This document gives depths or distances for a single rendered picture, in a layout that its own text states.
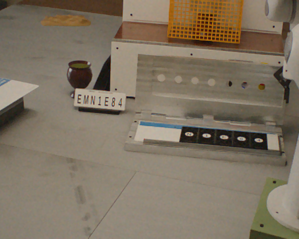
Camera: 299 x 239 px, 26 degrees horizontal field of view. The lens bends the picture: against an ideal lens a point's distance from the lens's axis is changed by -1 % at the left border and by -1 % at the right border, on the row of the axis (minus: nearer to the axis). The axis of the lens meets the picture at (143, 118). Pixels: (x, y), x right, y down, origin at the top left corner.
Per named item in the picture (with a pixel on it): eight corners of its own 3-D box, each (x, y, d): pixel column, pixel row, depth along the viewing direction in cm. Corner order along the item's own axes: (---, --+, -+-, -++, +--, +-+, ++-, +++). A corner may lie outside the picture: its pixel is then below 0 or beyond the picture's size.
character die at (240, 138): (231, 149, 181) (232, 145, 181) (232, 134, 190) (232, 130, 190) (249, 151, 181) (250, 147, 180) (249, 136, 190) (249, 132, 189)
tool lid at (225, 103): (137, 53, 192) (138, 52, 194) (133, 116, 198) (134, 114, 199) (290, 67, 188) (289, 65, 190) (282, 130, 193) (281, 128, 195)
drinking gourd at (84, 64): (62, 93, 218) (62, 61, 213) (85, 89, 222) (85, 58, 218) (73, 102, 211) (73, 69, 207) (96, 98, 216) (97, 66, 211)
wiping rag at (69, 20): (87, 15, 306) (87, 11, 306) (92, 26, 291) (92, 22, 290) (39, 15, 302) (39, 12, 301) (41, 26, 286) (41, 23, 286)
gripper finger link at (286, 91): (278, 78, 180) (276, 102, 182) (290, 79, 180) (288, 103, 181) (279, 77, 183) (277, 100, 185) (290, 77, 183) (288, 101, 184)
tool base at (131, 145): (124, 150, 183) (125, 138, 181) (134, 120, 201) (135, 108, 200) (285, 166, 178) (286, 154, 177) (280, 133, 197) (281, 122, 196)
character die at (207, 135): (196, 146, 182) (197, 142, 182) (198, 131, 191) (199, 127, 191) (214, 148, 182) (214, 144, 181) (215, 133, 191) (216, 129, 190)
